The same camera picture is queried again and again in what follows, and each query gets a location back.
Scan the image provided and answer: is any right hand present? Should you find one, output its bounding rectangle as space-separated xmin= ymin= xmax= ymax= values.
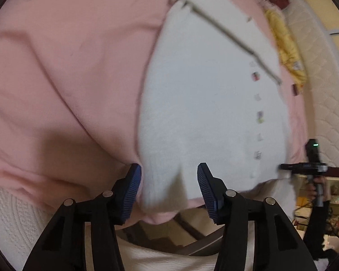
xmin=304 ymin=175 xmax=331 ymax=202

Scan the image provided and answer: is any pink bed sheet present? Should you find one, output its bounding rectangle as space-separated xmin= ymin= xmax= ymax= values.
xmin=0 ymin=0 xmax=307 ymax=224

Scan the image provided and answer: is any yellow cartoon pillow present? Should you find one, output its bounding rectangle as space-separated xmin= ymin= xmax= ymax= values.
xmin=264 ymin=9 xmax=308 ymax=94

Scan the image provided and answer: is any white fuzzy cardigan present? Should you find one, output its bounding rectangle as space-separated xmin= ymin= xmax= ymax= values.
xmin=138 ymin=0 xmax=291 ymax=213

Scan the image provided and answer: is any cream tufted headboard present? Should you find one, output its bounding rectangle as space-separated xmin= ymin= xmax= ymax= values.
xmin=285 ymin=0 xmax=339 ymax=167

